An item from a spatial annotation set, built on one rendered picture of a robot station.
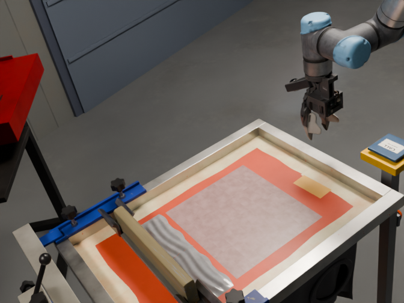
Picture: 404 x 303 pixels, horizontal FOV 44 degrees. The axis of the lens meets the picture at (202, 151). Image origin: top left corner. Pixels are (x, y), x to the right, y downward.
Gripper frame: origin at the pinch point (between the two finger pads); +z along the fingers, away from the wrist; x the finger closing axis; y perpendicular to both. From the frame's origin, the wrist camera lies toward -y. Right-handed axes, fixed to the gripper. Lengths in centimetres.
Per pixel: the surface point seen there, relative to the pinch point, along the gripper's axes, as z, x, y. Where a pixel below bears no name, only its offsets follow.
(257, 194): 12.5, -22.0, -3.5
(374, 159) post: 13.2, 12.6, 10.5
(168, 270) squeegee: 2, -60, 10
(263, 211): 12.6, -25.7, 3.3
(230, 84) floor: 107, 113, -208
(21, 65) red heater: -3, -46, -131
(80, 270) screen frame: 9, -75, -12
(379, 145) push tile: 11.2, 17.0, 9.0
